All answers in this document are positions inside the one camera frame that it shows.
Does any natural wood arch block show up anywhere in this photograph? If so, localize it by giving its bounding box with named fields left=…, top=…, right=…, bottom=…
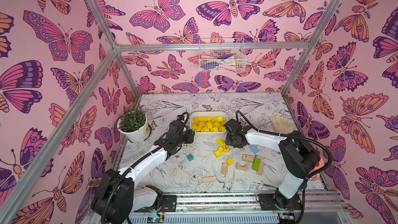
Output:
left=236, top=163, right=249, bottom=172

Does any tan wood block right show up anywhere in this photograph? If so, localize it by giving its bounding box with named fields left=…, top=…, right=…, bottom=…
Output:
left=257, top=161, right=264, bottom=175

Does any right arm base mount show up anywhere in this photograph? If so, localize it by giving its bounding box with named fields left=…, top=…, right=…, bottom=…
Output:
left=256, top=194, right=303, bottom=212

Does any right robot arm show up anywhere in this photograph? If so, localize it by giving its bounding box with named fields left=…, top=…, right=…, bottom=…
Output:
left=223, top=111, right=333, bottom=200

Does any pink watering can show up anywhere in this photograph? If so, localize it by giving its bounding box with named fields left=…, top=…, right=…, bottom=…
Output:
left=310, top=158, right=325, bottom=181

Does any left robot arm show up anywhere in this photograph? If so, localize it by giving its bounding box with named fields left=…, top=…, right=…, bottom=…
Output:
left=91, top=112, right=195, bottom=224

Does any wire basket on wall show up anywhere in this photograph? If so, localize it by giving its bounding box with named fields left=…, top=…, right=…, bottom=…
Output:
left=198, top=43, right=247, bottom=73

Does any beige work glove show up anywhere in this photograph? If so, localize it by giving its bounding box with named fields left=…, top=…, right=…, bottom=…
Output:
left=270, top=116, right=295, bottom=134

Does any yellow cube red cross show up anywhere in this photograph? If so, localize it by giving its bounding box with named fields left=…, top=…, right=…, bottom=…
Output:
left=223, top=146, right=230, bottom=153

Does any blue block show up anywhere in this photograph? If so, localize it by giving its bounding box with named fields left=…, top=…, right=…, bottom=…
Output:
left=248, top=144, right=259, bottom=154

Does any natural wood block upright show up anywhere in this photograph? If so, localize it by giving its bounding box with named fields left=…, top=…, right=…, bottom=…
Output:
left=221, top=163, right=229, bottom=176

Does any green rectangular block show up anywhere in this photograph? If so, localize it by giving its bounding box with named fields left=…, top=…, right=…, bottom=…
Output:
left=252, top=158, right=261, bottom=172

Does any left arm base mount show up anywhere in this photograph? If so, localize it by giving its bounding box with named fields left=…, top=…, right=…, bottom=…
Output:
left=147, top=195, right=177, bottom=213

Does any potted green plant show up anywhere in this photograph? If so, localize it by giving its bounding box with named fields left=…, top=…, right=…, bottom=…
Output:
left=117, top=108, right=151, bottom=144

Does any small natural wood block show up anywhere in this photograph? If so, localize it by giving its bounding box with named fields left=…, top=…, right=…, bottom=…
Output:
left=242, top=154, right=255, bottom=163

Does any teal block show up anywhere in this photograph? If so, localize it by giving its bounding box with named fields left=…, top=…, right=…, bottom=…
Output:
left=186, top=154, right=194, bottom=161

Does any long natural wood block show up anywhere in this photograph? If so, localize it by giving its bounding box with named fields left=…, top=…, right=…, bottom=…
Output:
left=202, top=176, right=217, bottom=184

